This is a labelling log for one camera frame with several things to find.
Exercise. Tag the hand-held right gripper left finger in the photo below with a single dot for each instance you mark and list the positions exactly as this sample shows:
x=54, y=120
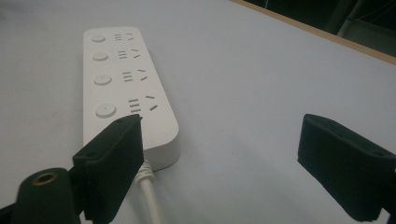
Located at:
x=110, y=168

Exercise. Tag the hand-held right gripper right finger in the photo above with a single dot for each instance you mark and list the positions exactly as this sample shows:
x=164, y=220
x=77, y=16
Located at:
x=345, y=168

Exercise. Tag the white power strip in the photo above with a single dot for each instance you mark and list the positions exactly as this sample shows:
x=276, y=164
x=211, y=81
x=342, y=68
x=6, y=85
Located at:
x=124, y=90

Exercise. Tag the metal stand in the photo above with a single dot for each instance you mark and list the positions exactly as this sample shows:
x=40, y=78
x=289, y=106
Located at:
x=358, y=21

